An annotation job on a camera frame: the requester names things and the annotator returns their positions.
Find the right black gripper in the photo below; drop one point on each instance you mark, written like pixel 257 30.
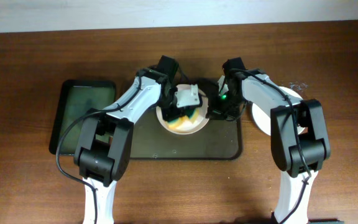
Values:
pixel 214 112

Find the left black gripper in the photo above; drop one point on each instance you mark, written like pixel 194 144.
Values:
pixel 170 115

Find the green yellow sponge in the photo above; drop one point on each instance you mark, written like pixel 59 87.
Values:
pixel 189 121

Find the pinkish white plate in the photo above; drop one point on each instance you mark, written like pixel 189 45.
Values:
pixel 202 117

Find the white plate with yellow stain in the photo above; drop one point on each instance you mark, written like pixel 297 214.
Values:
pixel 261 119

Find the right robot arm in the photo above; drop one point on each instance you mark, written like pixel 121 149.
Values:
pixel 298 133

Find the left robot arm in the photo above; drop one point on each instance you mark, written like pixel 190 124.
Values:
pixel 104 147

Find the large brown tray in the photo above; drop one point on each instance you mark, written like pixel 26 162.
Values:
pixel 217 140

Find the small dark green tray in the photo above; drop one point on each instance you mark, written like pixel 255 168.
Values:
pixel 76 98

